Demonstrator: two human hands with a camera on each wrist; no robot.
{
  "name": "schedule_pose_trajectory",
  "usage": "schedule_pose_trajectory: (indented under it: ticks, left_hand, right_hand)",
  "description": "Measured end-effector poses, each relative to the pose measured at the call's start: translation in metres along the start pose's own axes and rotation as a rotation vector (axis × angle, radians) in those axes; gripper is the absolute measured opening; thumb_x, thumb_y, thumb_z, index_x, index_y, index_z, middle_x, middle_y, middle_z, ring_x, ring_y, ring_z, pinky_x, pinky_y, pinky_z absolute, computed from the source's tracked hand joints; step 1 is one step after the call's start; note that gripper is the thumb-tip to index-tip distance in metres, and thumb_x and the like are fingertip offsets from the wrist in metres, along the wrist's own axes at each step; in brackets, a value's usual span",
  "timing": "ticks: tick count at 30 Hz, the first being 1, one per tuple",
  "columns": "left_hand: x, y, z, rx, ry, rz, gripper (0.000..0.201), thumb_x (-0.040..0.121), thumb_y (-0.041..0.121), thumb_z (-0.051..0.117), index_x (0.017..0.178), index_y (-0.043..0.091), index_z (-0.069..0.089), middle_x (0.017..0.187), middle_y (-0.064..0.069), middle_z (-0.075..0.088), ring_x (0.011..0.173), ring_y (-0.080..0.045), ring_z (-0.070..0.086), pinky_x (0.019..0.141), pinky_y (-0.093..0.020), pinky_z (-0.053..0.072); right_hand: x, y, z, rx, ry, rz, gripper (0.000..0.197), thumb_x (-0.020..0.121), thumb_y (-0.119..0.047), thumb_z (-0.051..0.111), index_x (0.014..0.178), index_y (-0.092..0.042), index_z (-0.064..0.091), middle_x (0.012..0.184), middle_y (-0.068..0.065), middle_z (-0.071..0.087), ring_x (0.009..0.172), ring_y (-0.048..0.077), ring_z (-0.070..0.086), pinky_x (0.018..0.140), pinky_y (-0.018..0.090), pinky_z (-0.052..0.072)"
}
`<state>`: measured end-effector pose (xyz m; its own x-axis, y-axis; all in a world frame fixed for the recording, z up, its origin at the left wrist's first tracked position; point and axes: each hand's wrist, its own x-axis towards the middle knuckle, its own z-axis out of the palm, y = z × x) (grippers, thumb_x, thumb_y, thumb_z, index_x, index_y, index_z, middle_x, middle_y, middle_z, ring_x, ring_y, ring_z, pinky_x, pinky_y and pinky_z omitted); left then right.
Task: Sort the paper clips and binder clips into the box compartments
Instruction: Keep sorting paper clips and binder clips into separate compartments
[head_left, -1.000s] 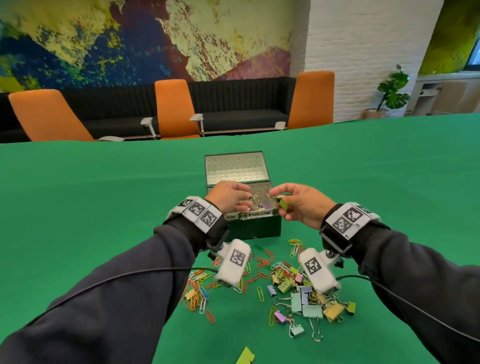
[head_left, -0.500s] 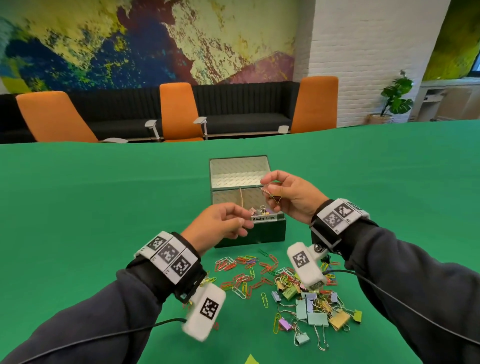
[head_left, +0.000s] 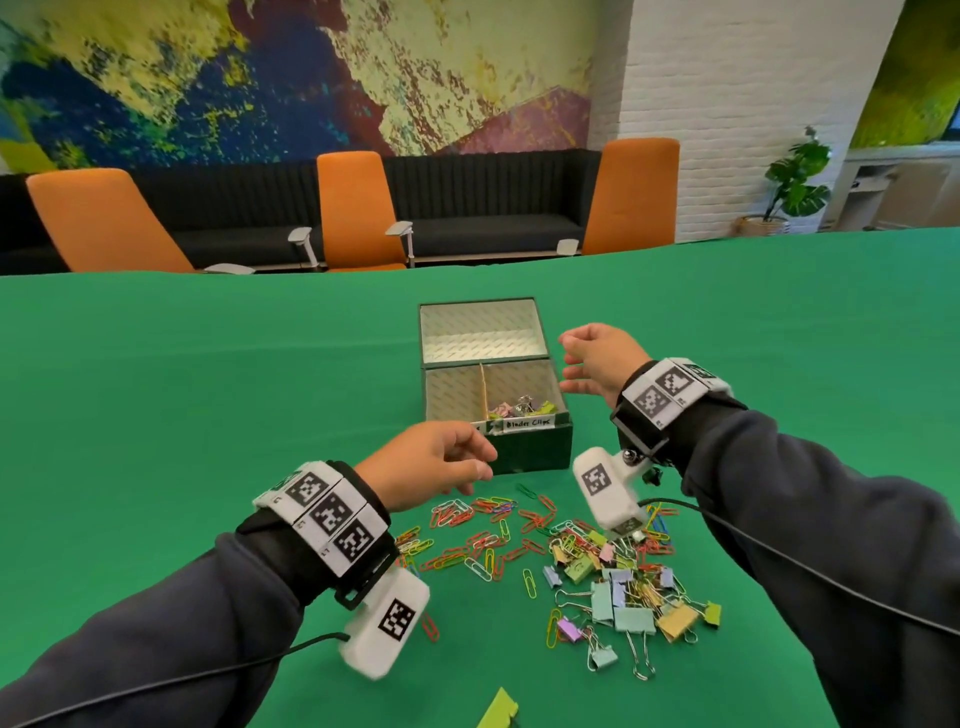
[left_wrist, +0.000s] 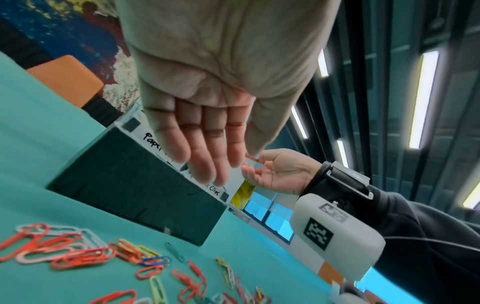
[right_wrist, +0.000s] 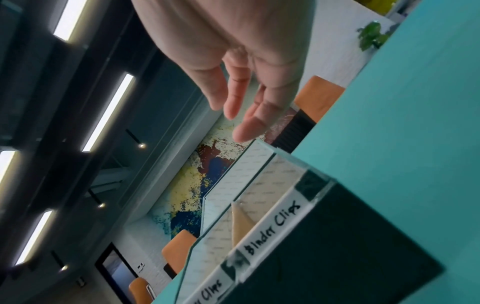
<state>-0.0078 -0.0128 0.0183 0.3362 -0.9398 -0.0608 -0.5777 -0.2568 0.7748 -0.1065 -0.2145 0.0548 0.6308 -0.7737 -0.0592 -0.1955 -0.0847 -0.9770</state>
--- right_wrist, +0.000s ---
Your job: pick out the person's right hand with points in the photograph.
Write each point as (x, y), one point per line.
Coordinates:
(232, 35)

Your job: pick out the dark green divided box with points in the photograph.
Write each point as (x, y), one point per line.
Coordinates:
(337, 252)

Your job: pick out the orange chair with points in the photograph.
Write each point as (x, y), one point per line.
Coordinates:
(178, 249)
(139, 289)
(318, 95)

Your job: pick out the black bench sofa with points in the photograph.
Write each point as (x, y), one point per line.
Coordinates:
(294, 130)

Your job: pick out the potted green plant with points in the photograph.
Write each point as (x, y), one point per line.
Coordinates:
(373, 35)

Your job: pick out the black pendant spot lamp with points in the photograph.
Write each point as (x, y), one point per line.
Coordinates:
(135, 138)
(96, 199)
(60, 261)

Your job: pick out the long ceiling light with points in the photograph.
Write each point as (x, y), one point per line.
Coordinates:
(108, 112)
(5, 169)
(69, 19)
(35, 237)

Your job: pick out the green table cloth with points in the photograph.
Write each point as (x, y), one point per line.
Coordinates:
(393, 118)

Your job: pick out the black framed glass door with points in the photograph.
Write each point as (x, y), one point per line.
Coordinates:
(112, 267)

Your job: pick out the green yellow wall painting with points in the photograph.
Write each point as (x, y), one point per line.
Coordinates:
(380, 6)

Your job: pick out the colourful wall mural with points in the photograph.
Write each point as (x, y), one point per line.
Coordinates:
(187, 190)

